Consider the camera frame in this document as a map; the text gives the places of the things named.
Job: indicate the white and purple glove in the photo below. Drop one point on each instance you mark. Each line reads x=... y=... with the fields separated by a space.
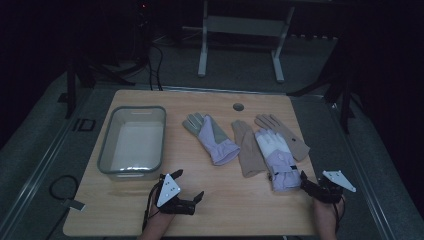
x=278 y=156

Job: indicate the person's left hand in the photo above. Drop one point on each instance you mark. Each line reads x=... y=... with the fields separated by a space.
x=160 y=218

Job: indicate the black tripod stand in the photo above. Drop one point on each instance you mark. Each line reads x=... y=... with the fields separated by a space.
x=71 y=86
x=343 y=93

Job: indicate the grey table grommet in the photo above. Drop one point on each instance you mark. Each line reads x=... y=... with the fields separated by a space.
x=238 y=107

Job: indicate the grey cloth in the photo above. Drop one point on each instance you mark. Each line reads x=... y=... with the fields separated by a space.
x=248 y=150

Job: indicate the purple glove with grey palm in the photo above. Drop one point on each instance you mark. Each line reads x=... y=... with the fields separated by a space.
x=213 y=140

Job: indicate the person's right hand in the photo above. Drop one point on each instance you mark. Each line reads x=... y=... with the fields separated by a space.
x=326 y=211

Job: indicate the grey plastic bin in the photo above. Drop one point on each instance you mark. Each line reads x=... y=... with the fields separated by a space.
x=136 y=143

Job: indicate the black floor bracket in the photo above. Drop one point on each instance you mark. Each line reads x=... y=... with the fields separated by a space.
x=85 y=124

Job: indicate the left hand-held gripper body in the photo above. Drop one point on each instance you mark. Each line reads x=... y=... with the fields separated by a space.
x=168 y=191

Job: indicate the white metal stand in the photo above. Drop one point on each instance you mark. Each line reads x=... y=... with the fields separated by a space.
x=240 y=26

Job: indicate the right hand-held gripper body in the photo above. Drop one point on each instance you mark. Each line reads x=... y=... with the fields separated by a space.
x=336 y=181

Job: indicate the beige glove with black tag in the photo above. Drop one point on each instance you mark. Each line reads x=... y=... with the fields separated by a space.
x=290 y=136

